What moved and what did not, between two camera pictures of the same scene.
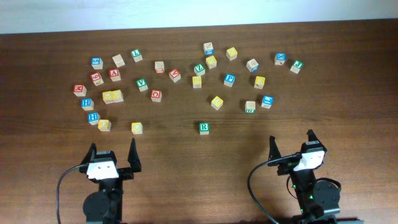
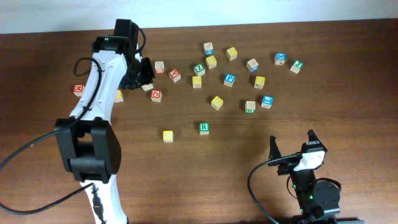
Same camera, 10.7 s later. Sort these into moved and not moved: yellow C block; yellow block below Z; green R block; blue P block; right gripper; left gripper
Moved: yellow C block; left gripper
Not moved: blue P block; right gripper; yellow block below Z; green R block
